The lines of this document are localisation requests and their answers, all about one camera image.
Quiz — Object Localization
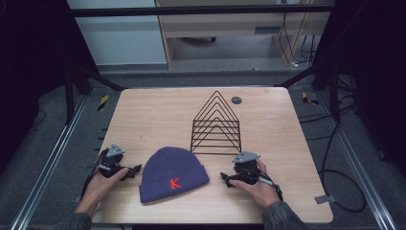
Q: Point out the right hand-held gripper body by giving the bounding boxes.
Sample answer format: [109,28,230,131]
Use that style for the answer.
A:
[231,150,261,186]

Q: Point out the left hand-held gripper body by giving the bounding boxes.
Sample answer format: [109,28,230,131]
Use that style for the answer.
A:
[97,143,130,179]

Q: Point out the purple knit beanie hat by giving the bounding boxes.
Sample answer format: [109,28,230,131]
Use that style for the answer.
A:
[139,146,211,205]

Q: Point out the person's left hand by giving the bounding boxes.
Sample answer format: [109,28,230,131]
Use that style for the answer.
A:
[76,167,130,215]

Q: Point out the person's right hand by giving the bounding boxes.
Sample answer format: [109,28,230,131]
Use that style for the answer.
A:
[229,158,282,209]

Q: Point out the yellow black tape strip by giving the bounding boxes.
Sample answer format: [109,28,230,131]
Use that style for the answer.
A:
[301,91,321,106]
[97,94,110,112]

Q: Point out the white cabinet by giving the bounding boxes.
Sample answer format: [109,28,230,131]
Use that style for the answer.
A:
[66,0,169,67]

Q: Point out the black curtain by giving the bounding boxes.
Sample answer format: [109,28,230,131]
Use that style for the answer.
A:
[0,0,101,175]
[310,0,406,178]

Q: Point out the light wooden desk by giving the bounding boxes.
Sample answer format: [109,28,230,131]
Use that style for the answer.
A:
[154,0,336,70]

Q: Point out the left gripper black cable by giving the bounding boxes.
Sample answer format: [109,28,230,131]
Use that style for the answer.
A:
[79,149,109,200]

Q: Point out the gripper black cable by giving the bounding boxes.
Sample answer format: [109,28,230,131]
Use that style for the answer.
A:
[257,169,285,202]
[79,149,109,200]

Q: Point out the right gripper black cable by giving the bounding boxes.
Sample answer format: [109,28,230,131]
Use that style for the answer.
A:
[257,169,285,202]

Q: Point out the black wire rack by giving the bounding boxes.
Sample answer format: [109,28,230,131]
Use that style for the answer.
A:
[190,90,243,156]

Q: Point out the aluminium rail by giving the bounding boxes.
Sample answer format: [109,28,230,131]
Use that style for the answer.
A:
[319,91,397,230]
[9,95,88,230]

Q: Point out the black frame stand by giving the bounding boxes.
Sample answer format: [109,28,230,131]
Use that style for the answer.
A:
[62,64,129,127]
[273,62,342,123]

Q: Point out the black floor cable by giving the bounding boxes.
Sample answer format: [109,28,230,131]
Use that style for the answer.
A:
[298,104,368,214]

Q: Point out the bundle of hanging cables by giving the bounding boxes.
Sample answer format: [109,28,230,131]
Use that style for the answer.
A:
[278,11,318,69]

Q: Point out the black frame crossbar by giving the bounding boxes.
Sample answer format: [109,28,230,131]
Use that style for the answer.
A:
[68,4,337,18]

